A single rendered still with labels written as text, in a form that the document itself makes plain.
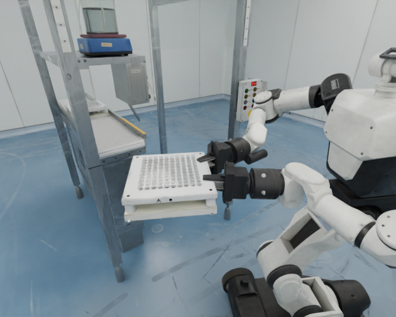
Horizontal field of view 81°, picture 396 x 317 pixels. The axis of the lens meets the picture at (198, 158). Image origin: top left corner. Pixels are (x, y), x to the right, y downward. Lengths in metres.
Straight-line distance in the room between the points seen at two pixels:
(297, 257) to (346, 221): 0.45
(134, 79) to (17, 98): 3.58
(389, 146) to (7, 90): 4.58
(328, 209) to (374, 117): 0.29
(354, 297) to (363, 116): 0.94
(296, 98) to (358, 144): 0.35
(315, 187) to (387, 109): 0.28
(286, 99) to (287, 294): 0.78
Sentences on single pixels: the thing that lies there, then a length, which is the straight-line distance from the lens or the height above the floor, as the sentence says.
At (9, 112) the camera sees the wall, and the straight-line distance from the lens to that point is 4.74.
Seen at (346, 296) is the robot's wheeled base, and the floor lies 0.35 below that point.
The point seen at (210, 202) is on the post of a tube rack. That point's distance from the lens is 0.63.
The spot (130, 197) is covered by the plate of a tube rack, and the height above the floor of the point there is 1.07.
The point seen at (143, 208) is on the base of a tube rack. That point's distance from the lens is 0.65.
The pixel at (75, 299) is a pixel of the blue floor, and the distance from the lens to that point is 1.83.
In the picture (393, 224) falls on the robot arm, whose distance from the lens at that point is 0.58.
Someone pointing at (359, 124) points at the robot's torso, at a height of 1.21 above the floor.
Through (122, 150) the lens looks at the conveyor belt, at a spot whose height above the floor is 0.89.
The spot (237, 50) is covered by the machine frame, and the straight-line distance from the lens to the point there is 1.57.
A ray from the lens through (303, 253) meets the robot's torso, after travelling 1.02.
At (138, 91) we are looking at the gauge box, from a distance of 1.26.
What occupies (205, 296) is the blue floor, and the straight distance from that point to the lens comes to 1.68.
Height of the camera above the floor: 1.44
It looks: 28 degrees down
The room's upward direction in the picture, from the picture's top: straight up
